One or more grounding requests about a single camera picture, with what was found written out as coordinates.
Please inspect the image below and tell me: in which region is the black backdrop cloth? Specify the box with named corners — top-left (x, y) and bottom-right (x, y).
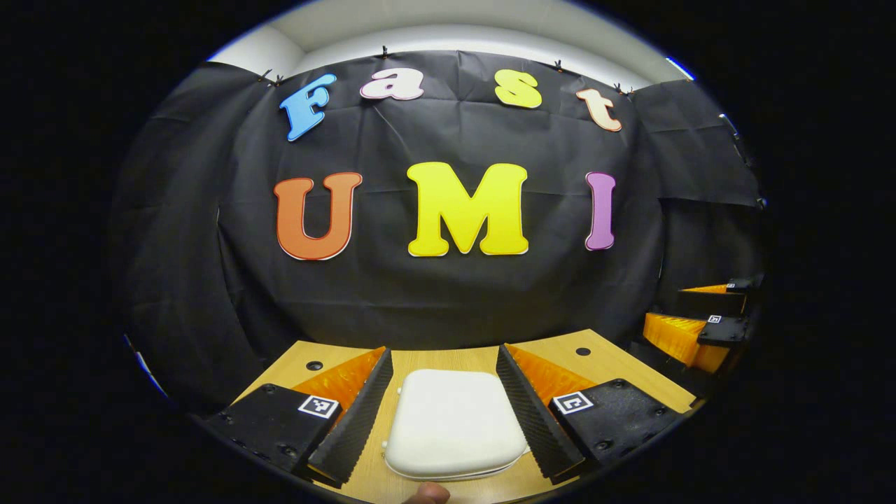
top-left (112, 50), bottom-right (765, 414)

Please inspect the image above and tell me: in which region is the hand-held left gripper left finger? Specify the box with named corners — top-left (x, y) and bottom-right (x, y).
top-left (203, 345), bottom-right (395, 490)

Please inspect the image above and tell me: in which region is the white suitcase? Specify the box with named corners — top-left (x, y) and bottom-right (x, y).
top-left (382, 369), bottom-right (531, 483)

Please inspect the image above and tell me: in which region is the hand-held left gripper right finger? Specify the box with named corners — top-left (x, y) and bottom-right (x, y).
top-left (495, 343), bottom-right (691, 486)

